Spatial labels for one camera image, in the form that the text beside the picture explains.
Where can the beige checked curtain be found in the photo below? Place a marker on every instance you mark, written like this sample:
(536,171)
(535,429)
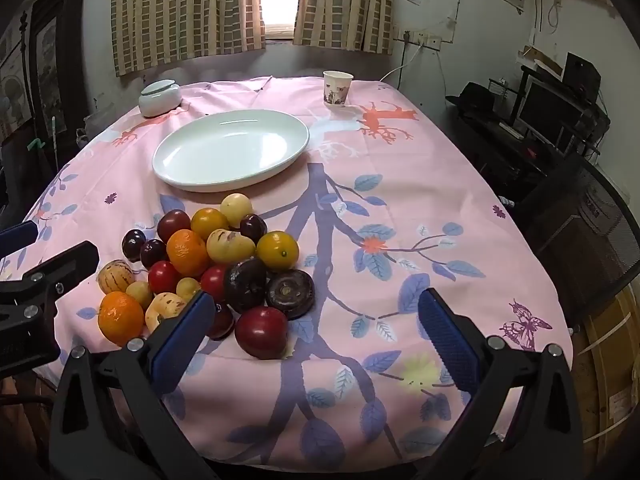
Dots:
(345,5)
(185,10)

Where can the red tomato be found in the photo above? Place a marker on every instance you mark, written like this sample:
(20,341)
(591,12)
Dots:
(215,281)
(162,276)

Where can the pink floral tablecloth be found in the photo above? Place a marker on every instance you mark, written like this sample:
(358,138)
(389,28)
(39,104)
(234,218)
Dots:
(425,185)

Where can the printed paper cup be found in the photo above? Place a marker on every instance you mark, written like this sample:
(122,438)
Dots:
(338,89)

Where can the green plastic hook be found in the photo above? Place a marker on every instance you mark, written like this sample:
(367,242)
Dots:
(37,144)

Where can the pale yellow plum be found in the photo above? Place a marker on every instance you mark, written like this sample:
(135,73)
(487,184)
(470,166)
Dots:
(236,209)

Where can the dark computer desk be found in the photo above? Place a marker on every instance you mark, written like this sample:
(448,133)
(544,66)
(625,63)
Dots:
(500,160)

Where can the green-yellow orange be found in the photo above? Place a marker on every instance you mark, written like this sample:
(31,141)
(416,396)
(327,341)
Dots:
(277,250)

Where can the white stick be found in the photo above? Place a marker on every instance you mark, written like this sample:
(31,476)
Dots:
(54,132)

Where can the computer monitor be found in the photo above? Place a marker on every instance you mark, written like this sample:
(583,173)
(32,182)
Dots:
(547,110)

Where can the wooden board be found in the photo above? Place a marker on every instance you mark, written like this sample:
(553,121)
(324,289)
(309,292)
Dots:
(612,370)

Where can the dark purple mangosteen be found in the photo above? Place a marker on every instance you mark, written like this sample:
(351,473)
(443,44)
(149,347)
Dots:
(245,284)
(290,292)

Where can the black hat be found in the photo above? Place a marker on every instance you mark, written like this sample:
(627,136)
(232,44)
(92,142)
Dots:
(475,97)

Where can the yellow-orange tangerine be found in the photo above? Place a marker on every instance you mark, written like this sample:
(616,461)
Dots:
(209,222)

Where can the small yellow-green plum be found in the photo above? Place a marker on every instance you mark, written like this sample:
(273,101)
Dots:
(139,294)
(187,287)

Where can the wall poster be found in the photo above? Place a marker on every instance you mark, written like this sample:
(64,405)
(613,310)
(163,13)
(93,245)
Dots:
(12,95)

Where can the black mesh chair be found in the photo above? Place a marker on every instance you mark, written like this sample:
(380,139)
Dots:
(590,230)

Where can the white oval plate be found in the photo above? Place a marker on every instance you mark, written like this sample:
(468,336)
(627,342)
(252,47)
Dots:
(230,150)

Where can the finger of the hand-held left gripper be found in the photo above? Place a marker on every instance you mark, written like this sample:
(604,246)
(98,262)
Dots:
(17,237)
(65,265)

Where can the large red plum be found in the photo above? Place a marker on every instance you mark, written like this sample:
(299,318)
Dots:
(261,332)

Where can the striped pepino melon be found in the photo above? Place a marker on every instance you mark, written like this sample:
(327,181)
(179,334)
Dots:
(116,276)
(230,246)

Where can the black speaker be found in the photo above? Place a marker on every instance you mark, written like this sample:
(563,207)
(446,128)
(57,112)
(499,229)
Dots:
(582,72)

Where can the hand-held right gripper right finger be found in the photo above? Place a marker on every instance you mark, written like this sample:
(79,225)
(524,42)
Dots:
(447,345)

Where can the white lidded ceramic jar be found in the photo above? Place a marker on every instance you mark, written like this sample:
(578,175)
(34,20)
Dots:
(160,100)

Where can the small dark plum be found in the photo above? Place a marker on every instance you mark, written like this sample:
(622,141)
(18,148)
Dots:
(252,227)
(134,244)
(152,252)
(221,322)

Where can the white wall power strip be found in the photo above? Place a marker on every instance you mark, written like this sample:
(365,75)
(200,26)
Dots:
(424,40)

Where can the orange mandarin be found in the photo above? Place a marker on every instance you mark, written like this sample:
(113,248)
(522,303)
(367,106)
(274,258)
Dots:
(187,252)

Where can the cream pepino melon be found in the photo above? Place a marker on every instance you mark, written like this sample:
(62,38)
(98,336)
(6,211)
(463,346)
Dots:
(162,310)

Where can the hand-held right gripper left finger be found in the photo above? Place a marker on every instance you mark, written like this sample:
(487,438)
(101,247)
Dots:
(180,340)

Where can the large orange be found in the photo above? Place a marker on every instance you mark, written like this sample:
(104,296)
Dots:
(120,319)

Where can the clear plastic bag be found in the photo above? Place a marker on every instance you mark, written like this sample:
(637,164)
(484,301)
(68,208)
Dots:
(95,124)

